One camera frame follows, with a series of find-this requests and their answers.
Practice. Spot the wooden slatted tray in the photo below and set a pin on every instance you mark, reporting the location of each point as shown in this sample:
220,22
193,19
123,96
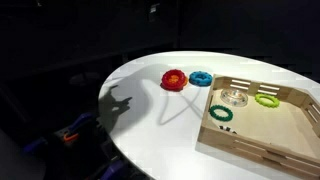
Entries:
283,126

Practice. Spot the blue plastic part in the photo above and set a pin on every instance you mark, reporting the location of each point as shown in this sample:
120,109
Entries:
83,119

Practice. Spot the orange clip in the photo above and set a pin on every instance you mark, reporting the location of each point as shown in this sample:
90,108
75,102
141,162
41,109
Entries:
70,137

